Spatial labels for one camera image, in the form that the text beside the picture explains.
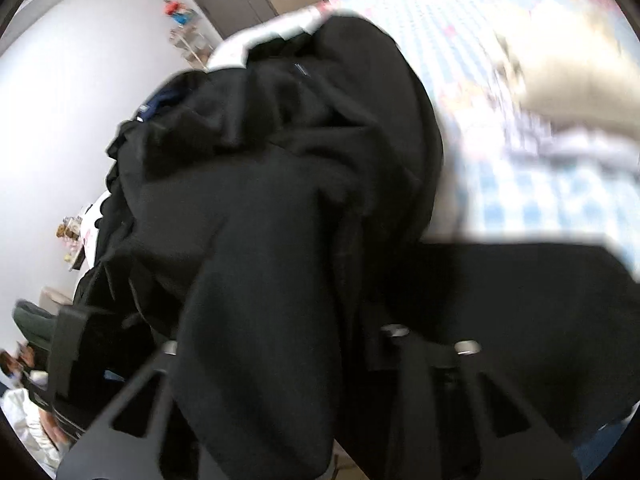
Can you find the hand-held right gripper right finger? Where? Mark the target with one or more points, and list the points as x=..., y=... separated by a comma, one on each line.
x=415, y=390

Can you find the black garment with navy print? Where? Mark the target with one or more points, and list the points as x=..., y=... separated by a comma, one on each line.
x=160, y=105

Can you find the white folded garment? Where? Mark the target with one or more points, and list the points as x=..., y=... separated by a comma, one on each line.
x=575, y=142

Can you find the white cloth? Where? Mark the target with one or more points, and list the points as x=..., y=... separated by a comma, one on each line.
x=250, y=42

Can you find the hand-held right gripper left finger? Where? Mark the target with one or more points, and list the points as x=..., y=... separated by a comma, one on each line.
x=162, y=366

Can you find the blue checked printed blanket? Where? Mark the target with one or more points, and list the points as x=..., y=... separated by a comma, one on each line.
x=450, y=50

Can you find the red and blue toy figure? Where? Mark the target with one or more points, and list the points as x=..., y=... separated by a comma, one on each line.
x=177, y=12

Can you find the small cluttered shelf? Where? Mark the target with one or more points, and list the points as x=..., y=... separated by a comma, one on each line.
x=70, y=245

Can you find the dark green cloth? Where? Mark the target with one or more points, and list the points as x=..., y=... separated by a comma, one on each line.
x=30, y=322

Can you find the cream folded garment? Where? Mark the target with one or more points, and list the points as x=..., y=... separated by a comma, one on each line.
x=575, y=70

